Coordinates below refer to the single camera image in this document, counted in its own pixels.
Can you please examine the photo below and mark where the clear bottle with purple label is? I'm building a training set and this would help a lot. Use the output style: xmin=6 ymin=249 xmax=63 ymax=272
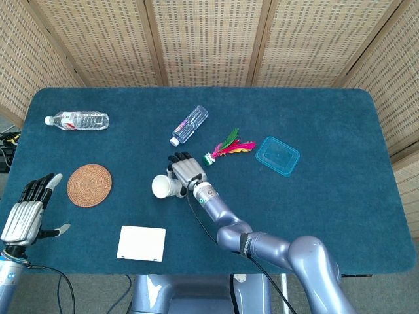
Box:
xmin=169 ymin=105 xmax=210 ymax=147

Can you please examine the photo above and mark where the dark blue floor cable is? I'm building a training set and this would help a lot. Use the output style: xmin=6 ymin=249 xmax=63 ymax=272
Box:
xmin=106 ymin=274 xmax=132 ymax=314

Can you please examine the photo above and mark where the woven rattan screen panel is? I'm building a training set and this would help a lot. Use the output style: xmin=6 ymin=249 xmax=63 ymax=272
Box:
xmin=143 ymin=0 xmax=273 ymax=88
xmin=338 ymin=0 xmax=419 ymax=241
xmin=0 ymin=0 xmax=84 ymax=120
xmin=27 ymin=0 xmax=166 ymax=88
xmin=251 ymin=0 xmax=404 ymax=88

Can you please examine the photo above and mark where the blue transparent plastic lid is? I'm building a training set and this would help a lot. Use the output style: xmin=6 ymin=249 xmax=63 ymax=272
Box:
xmin=255 ymin=135 xmax=301 ymax=179

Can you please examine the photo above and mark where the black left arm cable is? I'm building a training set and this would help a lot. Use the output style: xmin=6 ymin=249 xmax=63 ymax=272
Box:
xmin=26 ymin=263 xmax=77 ymax=314

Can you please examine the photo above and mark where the colourful feather shuttlecock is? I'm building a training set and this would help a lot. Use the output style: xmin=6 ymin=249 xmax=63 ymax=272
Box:
xmin=202 ymin=128 xmax=257 ymax=167

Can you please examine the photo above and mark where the black torso cable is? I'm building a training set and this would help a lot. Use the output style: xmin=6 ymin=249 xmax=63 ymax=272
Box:
xmin=228 ymin=273 xmax=239 ymax=314

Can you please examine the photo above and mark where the black equipment with yellow cables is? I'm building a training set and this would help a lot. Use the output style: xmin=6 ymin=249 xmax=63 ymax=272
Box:
xmin=0 ymin=130 xmax=22 ymax=173

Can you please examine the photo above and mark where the white paper cup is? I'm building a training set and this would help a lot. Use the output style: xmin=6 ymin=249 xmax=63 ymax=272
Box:
xmin=151 ymin=175 xmax=184 ymax=200

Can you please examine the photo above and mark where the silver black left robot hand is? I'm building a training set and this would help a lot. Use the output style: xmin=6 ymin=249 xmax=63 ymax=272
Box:
xmin=0 ymin=172 xmax=71 ymax=248

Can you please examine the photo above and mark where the white table leg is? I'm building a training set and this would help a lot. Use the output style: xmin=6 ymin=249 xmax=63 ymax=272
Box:
xmin=280 ymin=273 xmax=291 ymax=314

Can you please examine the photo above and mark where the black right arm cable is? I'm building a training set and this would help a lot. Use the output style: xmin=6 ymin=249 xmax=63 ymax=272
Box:
xmin=185 ymin=175 xmax=297 ymax=314

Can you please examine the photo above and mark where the white flat hinged case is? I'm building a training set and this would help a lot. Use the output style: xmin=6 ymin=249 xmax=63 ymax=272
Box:
xmin=116 ymin=225 xmax=167 ymax=263

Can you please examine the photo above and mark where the brown woven round coaster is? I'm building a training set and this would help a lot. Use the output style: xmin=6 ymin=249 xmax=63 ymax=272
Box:
xmin=66 ymin=164 xmax=113 ymax=208

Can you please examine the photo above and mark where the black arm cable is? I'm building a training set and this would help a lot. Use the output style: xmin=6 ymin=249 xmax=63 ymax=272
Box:
xmin=26 ymin=263 xmax=77 ymax=314
xmin=185 ymin=175 xmax=297 ymax=314

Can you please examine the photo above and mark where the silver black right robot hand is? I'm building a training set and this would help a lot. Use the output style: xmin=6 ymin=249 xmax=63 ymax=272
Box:
xmin=165 ymin=151 xmax=209 ymax=198

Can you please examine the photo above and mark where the water bottle with red label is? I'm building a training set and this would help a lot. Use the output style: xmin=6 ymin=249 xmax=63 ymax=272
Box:
xmin=44 ymin=111 xmax=110 ymax=131

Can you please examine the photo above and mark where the blue-grey robot torso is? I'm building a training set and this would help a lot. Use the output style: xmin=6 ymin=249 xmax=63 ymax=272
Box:
xmin=129 ymin=273 xmax=272 ymax=314

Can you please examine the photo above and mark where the blue felt table cover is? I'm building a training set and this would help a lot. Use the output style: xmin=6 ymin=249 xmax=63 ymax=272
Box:
xmin=0 ymin=86 xmax=416 ymax=276

